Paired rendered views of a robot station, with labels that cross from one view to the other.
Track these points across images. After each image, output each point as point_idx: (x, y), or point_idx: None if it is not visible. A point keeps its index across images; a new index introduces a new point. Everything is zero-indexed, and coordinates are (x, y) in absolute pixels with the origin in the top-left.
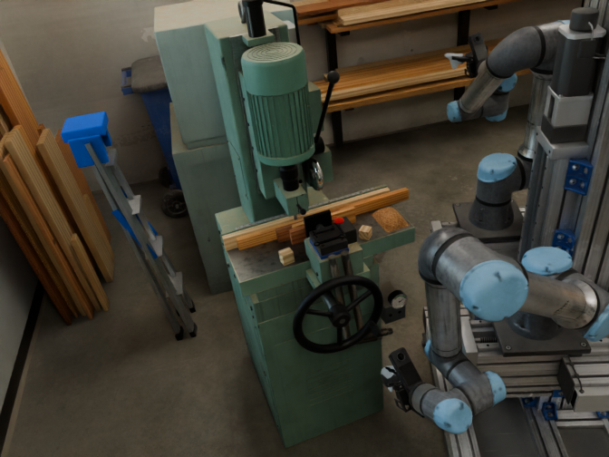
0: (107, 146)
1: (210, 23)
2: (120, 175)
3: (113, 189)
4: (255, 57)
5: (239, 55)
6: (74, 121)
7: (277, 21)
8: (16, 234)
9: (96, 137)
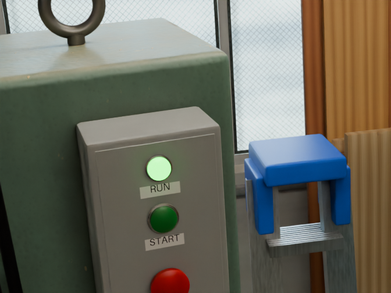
0: (333, 221)
1: (140, 21)
2: (329, 287)
3: (252, 285)
4: None
5: None
6: (301, 141)
7: (11, 72)
8: (311, 263)
9: (255, 179)
